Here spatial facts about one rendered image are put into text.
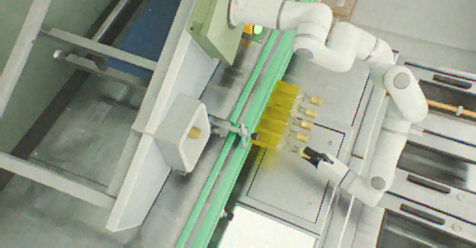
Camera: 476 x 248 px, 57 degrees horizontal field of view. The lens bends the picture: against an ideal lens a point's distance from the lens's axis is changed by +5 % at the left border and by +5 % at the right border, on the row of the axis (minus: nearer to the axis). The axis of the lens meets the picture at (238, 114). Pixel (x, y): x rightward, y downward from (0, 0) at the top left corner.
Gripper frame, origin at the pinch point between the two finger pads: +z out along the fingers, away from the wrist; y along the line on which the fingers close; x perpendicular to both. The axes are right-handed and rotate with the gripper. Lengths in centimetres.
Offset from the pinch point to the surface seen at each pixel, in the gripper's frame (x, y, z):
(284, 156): 0.9, -12.9, 9.2
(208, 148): 22.5, 5.8, 29.6
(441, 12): -421, -312, 29
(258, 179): 15.5, -12.8, 11.7
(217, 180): 29.8, 3.7, 19.7
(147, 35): 1, 13, 79
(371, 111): -38.2, -13.1, -7.9
